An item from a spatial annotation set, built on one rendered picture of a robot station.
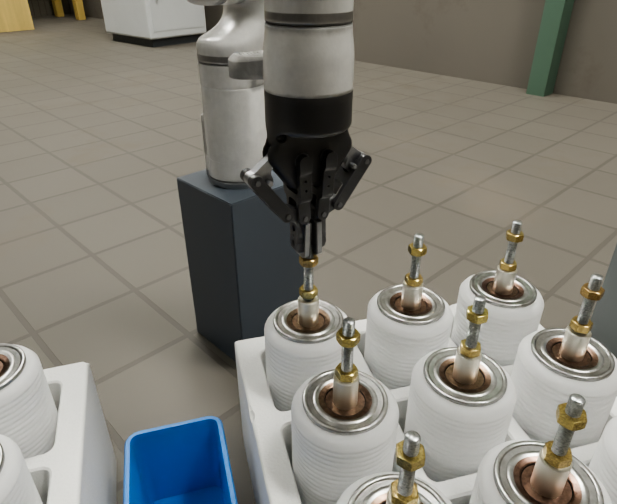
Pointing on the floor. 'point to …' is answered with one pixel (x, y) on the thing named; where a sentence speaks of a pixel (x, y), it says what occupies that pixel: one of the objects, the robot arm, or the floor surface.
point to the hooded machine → (154, 21)
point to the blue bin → (179, 465)
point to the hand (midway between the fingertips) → (308, 235)
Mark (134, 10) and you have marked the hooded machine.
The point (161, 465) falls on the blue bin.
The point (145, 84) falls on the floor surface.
